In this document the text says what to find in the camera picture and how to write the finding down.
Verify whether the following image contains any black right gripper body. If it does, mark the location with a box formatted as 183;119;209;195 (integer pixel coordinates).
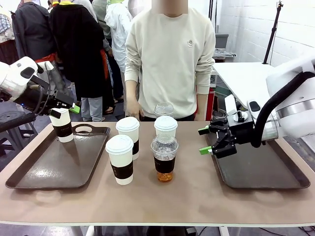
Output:
226;114;256;146

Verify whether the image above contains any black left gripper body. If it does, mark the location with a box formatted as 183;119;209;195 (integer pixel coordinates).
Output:
15;85;75;116

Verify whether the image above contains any white paper cup black sleeve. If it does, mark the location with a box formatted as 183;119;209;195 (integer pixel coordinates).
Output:
115;116;141;161
49;107;75;144
154;115;179;138
105;134;134;186

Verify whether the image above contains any clear iced coffee cup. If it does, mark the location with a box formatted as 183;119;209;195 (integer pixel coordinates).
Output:
150;133;179;183
154;101;175;119

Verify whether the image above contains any person's left forearm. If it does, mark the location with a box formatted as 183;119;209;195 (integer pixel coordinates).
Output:
196;92;208;121

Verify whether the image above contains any person's right forearm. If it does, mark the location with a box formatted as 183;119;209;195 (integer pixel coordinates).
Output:
125;79;140;104

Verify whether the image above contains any dark brown serving tray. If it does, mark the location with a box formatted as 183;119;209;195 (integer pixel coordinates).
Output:
205;132;311;190
5;123;111;190

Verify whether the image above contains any person's right hand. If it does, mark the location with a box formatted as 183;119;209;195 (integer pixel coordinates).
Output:
125;97;145;118

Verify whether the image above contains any red cabinet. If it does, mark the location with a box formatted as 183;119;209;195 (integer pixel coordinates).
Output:
206;87;214;121

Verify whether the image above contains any black equipment stand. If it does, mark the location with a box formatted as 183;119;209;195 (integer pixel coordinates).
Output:
0;110;38;158

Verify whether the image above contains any bystander in long black coat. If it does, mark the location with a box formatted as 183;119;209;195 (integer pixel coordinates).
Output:
50;1;109;123

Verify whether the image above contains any white background table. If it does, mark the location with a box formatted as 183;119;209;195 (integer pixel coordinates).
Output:
212;61;283;109

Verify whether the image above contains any bystander in dark jacket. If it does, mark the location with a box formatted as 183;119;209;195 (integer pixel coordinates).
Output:
11;0;54;61

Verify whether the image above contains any person in cream sweater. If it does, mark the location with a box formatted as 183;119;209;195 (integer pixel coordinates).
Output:
124;6;217;122

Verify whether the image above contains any grey plastic box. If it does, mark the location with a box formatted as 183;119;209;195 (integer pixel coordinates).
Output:
215;33;229;49

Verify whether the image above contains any bystander in white hoodie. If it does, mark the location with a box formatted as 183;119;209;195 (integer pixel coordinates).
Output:
104;1;134;74

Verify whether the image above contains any bystander in grey-green hoodie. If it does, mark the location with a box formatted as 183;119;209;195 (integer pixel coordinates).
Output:
91;0;112;58

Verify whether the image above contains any black tripod stand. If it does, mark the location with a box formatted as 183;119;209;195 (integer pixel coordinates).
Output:
262;0;284;65

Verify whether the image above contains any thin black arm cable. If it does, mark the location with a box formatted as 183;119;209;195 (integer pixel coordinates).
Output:
34;62;54;114

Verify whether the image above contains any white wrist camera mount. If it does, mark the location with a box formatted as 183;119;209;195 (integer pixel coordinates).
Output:
224;94;248;123

